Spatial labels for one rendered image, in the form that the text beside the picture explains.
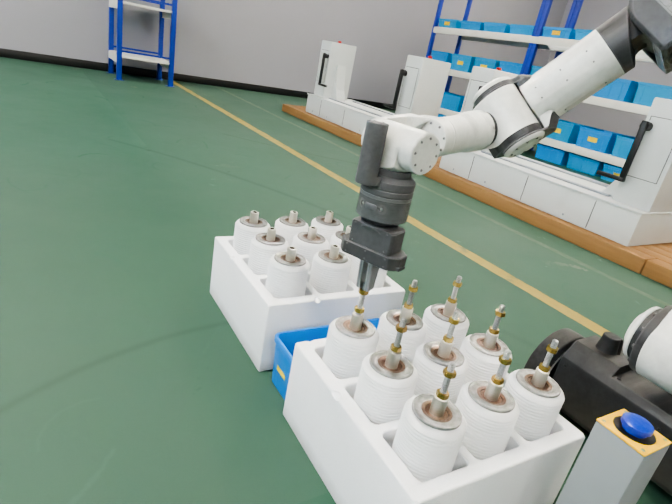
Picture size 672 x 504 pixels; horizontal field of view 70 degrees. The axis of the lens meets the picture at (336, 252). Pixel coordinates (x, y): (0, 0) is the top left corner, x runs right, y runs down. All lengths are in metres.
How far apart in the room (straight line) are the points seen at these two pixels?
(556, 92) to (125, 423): 0.98
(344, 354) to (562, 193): 2.33
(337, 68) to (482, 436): 4.67
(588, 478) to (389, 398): 0.30
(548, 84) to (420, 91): 3.17
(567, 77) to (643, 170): 2.01
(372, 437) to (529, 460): 0.26
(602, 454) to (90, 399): 0.90
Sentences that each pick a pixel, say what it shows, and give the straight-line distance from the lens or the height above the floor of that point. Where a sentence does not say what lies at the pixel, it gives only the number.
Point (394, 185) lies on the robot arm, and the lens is 0.77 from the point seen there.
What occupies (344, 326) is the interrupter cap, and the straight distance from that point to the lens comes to 0.91.
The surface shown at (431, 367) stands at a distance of 0.88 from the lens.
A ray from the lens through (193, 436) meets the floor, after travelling 1.02.
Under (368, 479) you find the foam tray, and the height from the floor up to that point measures 0.12.
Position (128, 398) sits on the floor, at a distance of 1.10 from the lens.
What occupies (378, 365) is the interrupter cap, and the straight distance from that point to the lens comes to 0.82.
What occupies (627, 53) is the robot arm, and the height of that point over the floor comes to 0.80.
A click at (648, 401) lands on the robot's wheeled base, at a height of 0.19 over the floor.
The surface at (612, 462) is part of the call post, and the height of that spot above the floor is 0.27.
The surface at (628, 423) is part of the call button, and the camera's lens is 0.80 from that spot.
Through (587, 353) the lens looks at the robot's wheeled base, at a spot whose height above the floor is 0.20.
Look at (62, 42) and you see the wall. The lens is 6.71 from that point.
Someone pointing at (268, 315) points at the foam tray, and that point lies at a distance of 1.09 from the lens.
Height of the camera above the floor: 0.71
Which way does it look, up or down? 22 degrees down
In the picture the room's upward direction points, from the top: 11 degrees clockwise
